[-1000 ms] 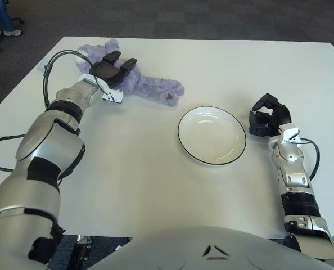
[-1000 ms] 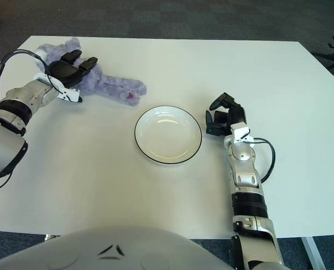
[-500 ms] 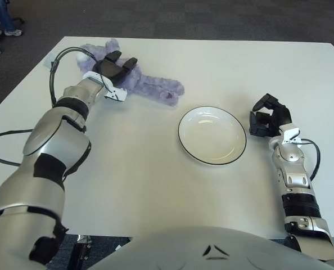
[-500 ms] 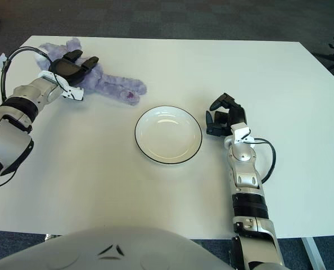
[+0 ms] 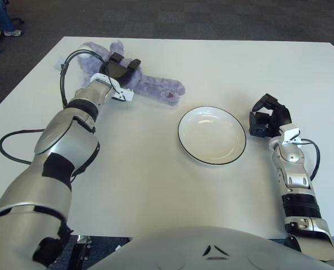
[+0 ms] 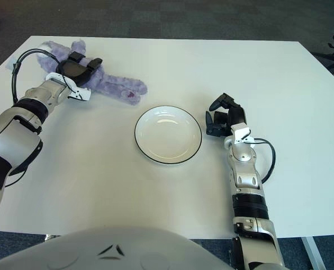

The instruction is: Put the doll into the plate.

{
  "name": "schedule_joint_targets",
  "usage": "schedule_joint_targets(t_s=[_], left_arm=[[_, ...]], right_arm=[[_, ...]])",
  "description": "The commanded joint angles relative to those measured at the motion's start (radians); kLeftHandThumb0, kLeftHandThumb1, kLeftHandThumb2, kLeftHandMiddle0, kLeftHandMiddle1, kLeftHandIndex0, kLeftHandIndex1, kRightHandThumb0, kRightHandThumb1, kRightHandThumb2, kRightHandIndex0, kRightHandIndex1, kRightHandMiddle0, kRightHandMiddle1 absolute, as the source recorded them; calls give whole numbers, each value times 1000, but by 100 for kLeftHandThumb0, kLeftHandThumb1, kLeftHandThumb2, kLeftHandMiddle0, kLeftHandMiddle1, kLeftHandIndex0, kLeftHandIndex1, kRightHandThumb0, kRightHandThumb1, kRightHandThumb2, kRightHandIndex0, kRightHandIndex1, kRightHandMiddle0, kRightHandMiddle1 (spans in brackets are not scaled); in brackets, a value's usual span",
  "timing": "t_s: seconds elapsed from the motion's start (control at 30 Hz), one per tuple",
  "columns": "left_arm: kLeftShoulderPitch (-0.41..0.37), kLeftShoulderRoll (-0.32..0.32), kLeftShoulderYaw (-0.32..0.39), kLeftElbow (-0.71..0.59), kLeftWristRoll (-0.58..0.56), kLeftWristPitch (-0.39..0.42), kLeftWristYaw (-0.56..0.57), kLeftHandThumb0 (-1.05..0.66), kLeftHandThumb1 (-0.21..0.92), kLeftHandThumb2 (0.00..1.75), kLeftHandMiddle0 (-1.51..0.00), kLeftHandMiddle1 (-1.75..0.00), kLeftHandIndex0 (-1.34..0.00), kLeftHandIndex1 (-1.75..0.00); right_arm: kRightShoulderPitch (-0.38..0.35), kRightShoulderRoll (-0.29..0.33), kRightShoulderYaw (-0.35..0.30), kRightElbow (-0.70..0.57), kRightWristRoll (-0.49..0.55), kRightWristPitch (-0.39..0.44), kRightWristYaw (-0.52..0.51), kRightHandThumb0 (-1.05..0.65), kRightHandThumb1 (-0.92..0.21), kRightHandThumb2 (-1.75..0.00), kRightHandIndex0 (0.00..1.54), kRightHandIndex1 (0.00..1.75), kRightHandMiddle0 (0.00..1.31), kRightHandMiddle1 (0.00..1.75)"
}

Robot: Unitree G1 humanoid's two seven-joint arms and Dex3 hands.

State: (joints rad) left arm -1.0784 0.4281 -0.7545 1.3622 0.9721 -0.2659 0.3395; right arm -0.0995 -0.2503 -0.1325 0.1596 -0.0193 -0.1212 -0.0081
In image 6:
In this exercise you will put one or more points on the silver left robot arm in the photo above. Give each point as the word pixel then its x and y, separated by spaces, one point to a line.
pixel 15 126

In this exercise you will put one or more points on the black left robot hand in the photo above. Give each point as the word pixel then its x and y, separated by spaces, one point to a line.
pixel 72 69

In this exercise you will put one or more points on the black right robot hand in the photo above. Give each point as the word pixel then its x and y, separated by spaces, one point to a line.
pixel 235 115

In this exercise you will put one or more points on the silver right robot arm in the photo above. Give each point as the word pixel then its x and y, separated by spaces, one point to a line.
pixel 245 174

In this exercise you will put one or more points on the grey metal table leg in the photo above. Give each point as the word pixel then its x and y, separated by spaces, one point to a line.
pixel 313 253

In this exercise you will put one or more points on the silver robot torso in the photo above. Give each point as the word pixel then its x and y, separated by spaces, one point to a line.
pixel 113 253

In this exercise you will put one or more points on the white plate with black rim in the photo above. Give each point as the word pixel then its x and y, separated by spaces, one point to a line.
pixel 167 135

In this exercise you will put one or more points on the purple plush bear doll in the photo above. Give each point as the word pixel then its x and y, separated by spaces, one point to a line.
pixel 113 84

